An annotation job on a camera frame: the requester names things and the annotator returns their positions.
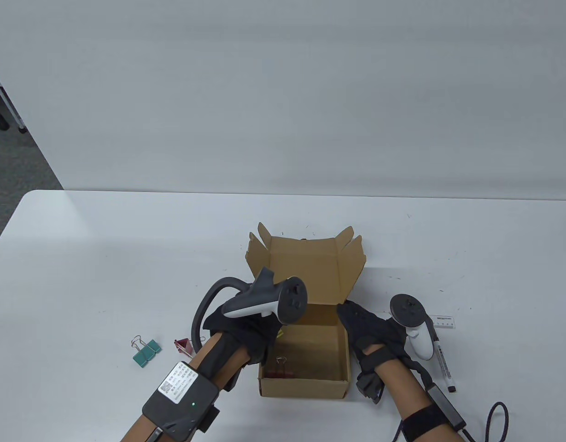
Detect person's left hand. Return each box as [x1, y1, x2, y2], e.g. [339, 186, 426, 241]
[203, 302, 284, 366]

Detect person's right hand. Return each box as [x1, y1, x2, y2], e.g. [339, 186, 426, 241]
[337, 300, 409, 375]

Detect pink binder clip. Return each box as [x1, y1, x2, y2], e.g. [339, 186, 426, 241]
[174, 337, 206, 360]
[263, 356, 295, 379]

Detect black capped white marker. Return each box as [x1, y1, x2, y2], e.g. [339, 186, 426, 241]
[428, 322, 458, 393]

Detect brown cardboard mailer box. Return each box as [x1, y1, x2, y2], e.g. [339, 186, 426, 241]
[245, 222, 367, 399]

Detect green binder clip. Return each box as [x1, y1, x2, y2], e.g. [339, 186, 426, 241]
[131, 335, 163, 368]

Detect person's left forearm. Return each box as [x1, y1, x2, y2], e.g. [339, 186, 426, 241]
[121, 334, 252, 442]

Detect person's right forearm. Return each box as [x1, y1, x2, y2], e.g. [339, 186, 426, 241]
[369, 357, 470, 442]

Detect grey white controller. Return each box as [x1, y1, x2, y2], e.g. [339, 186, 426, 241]
[223, 267, 308, 326]
[390, 294, 435, 361]

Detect black wrist strap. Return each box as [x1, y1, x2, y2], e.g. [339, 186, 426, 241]
[399, 405, 455, 442]
[198, 405, 221, 433]

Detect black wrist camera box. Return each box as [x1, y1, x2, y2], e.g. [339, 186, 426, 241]
[142, 361, 219, 442]
[423, 384, 467, 431]

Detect white metal cart frame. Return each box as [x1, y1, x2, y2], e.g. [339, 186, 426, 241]
[0, 64, 29, 135]

